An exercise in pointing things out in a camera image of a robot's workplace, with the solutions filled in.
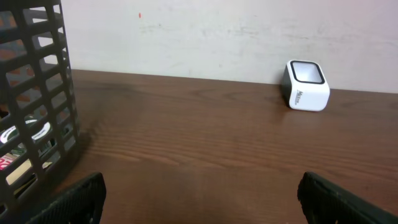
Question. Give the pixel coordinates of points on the grey plastic shopping basket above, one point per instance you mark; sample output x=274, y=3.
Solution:
x=38, y=112

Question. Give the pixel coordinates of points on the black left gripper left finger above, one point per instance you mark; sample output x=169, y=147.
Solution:
x=80, y=203

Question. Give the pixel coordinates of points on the white barcode scanner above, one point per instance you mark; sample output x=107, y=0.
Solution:
x=304, y=86

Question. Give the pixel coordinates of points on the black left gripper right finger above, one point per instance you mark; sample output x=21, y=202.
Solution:
x=323, y=201

